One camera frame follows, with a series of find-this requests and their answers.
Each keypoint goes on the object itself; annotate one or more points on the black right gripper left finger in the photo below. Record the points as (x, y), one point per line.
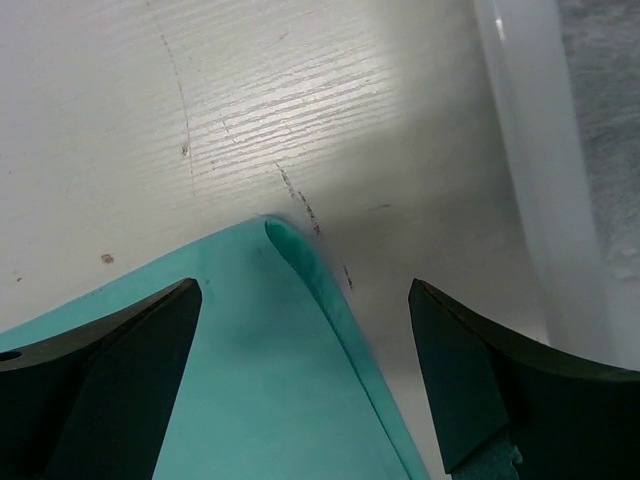
(95, 401)

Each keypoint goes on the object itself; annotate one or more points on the teal green t-shirt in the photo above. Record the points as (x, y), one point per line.
(280, 382)

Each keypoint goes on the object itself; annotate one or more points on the white plastic laundry basket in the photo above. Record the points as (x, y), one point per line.
(591, 307)

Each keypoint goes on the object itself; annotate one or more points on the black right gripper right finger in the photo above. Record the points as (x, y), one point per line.
(505, 406)

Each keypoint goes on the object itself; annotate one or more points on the grey t-shirt in basket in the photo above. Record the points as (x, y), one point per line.
(601, 42)

